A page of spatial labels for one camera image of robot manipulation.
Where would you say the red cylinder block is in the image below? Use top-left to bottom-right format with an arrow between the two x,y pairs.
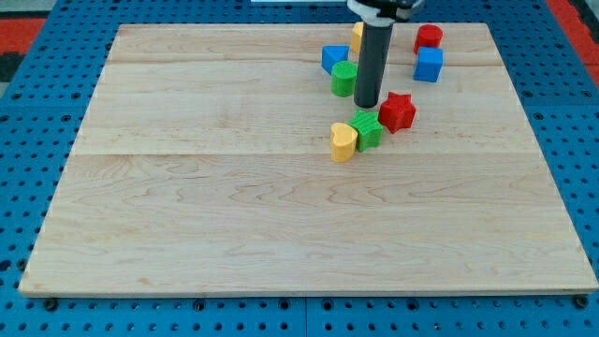
413,23 -> 444,54

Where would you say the blue triangle block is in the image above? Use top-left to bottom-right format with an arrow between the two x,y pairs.
321,45 -> 349,74

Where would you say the yellow block behind stick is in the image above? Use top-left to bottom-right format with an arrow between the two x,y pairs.
350,22 -> 364,54

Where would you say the light wooden board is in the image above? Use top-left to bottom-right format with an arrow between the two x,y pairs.
19,23 -> 598,298

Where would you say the blue cube block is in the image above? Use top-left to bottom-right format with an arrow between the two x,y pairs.
413,47 -> 444,82

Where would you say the green cylinder block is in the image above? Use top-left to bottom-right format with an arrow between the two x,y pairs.
330,61 -> 358,97

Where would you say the yellow heart block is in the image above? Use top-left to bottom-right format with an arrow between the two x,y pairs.
330,123 -> 358,163

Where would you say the red star block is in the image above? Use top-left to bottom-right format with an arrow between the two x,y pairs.
378,92 -> 416,134

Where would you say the green star block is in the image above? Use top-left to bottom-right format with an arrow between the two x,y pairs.
348,110 -> 383,152

